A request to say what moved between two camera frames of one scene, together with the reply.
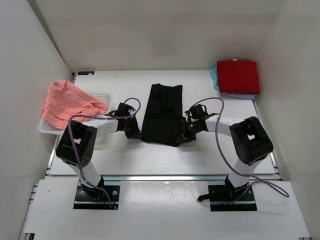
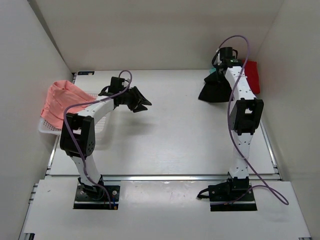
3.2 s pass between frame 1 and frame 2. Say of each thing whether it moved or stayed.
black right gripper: moved
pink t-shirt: stayed
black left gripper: moved
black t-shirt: moved
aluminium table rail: stayed
